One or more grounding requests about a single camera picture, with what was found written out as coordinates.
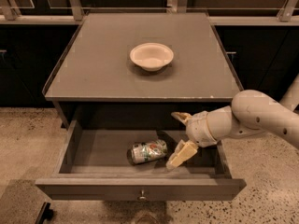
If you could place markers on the green and white 7up can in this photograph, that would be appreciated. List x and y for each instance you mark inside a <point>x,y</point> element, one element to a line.
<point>148,151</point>

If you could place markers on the metal railing with glass panels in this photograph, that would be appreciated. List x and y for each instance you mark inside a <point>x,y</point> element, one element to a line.
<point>220,12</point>

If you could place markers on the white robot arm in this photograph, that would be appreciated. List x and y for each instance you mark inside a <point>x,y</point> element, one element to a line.
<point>250,113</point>

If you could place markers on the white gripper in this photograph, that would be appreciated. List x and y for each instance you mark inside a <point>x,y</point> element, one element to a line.
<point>198,129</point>

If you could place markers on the open grey top drawer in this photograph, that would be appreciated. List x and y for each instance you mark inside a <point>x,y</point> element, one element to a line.
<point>95,165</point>

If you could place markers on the grey cabinet with counter top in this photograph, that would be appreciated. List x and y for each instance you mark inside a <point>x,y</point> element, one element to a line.
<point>97,68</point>

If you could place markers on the round metal drawer knob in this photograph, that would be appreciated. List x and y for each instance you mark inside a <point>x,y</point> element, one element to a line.
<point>142,196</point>

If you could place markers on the white bowl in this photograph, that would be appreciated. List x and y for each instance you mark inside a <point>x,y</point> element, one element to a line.
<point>151,56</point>

